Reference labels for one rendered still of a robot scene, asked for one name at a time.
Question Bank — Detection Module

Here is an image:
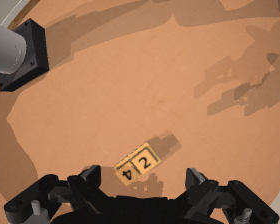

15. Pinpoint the tan cube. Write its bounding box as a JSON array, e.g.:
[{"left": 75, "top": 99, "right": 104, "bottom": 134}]
[
  {"left": 115, "top": 158, "right": 141, "bottom": 186},
  {"left": 132, "top": 147, "right": 158, "bottom": 175}
]

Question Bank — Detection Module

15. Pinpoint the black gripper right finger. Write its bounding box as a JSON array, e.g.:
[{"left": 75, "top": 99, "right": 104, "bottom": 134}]
[{"left": 157, "top": 168, "right": 279, "bottom": 224}]

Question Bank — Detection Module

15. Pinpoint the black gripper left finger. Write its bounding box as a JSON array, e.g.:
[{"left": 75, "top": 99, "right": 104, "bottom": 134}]
[{"left": 3, "top": 165, "right": 124, "bottom": 224}]

